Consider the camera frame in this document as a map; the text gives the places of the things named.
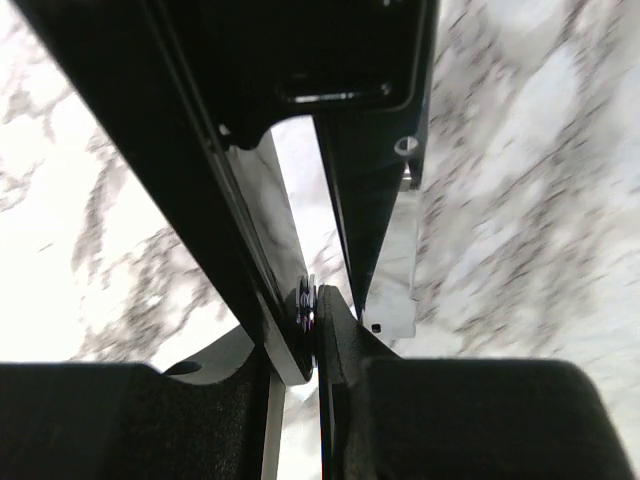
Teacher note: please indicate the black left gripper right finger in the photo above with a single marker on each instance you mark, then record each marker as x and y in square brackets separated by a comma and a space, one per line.
[385, 417]

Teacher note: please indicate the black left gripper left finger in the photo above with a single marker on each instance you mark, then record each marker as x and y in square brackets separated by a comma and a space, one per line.
[206, 418]

